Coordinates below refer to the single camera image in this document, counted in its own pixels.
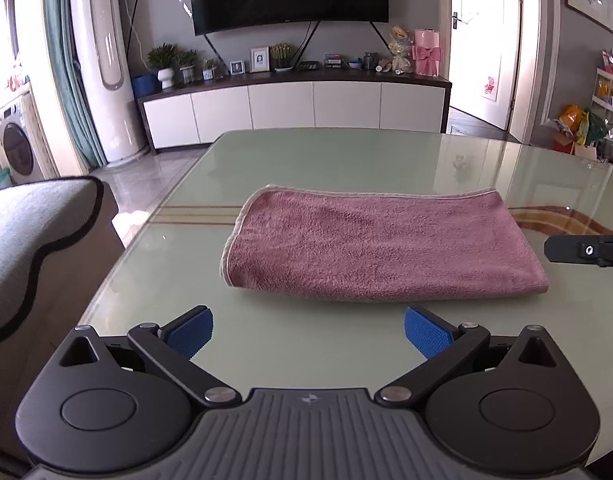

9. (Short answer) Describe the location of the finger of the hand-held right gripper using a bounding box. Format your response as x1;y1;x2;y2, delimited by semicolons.
543;232;613;272

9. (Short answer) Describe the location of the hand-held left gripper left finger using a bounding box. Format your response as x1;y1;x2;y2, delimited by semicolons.
56;305;243;408

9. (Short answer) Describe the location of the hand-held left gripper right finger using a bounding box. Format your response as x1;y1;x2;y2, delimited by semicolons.
374;305;562;408

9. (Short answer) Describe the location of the pink towel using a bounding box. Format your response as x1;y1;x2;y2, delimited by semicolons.
220;185;551;303

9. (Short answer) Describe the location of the green bag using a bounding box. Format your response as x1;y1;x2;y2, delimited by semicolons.
583;112;609;147

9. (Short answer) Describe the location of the yellow bag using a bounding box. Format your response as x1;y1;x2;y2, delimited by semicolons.
559;104;589;143

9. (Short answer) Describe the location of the white snack shelf rack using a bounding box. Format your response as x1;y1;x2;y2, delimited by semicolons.
589;50;613;168

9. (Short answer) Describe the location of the white door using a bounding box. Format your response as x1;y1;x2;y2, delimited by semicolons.
449;0;522;131

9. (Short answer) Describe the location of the pink gift box with bow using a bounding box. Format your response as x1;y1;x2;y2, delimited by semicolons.
411;29;444;77

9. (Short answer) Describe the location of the white TV cabinet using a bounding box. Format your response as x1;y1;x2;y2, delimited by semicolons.
137;67;453;152

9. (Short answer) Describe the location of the blue bin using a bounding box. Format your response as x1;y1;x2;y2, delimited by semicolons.
131;72;160;97

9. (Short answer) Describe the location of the wrapped plush bouquet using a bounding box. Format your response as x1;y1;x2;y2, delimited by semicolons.
389;26;414;75

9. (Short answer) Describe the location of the washing machine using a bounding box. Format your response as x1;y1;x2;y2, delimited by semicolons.
0;92;47;186

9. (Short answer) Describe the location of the potted plant in grey pot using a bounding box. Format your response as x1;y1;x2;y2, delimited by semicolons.
176;49;200;85

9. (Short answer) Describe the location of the potted plant in white pot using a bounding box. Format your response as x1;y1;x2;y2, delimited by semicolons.
146;43;180;90

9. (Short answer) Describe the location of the white standing air conditioner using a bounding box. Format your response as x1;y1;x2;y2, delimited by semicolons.
68;0;150;166

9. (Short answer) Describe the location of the yellow flower plant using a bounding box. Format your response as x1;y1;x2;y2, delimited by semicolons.
270;42;296;72

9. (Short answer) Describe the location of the teal curtain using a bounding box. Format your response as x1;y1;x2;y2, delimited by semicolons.
42;0;108;168

